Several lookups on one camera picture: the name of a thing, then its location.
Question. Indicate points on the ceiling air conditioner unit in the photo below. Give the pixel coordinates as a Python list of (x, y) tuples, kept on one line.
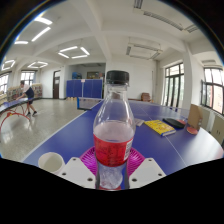
[(143, 50)]

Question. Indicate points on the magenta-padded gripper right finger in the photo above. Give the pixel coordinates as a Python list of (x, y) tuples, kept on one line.
[(146, 171)]

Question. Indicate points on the beige wall cabinet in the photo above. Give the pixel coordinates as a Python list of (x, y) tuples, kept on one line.
[(218, 130), (205, 117)]

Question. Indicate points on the colourful shelf unit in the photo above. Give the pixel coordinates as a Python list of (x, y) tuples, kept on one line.
[(15, 91)]

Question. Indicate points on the red-legged blue table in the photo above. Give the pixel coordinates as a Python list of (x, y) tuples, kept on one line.
[(11, 106)]

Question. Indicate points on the person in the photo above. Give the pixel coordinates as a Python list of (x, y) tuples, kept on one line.
[(29, 93)]

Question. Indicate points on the brown chair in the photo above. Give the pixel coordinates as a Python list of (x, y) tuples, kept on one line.
[(145, 97)]

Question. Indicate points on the tall black-framed window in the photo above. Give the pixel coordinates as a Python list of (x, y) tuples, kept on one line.
[(174, 85)]

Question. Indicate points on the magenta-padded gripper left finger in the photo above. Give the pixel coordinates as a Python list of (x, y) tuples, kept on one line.
[(78, 171)]

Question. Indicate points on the yellow book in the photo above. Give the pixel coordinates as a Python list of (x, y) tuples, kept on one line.
[(160, 127)]

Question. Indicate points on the blue partition boards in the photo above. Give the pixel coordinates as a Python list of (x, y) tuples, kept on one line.
[(83, 88)]

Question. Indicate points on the brown cardboard box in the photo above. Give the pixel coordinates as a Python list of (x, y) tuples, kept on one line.
[(194, 116)]

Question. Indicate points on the clear red-labelled water bottle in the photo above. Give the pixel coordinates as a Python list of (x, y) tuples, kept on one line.
[(113, 146)]

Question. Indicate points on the dark wooden door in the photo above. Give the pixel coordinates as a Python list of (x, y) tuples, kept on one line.
[(56, 85)]

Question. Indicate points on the black flat case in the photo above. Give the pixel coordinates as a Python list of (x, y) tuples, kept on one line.
[(174, 123)]

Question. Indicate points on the blue-framed barrier panel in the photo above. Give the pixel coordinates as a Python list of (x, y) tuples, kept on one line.
[(88, 103)]

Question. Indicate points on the white paper cup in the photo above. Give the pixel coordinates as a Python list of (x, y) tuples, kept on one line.
[(50, 163)]

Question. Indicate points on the wide black-framed window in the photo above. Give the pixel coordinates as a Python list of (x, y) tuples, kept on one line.
[(213, 90)]

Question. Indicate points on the ceiling strip lights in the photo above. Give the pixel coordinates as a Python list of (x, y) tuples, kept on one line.
[(71, 51)]

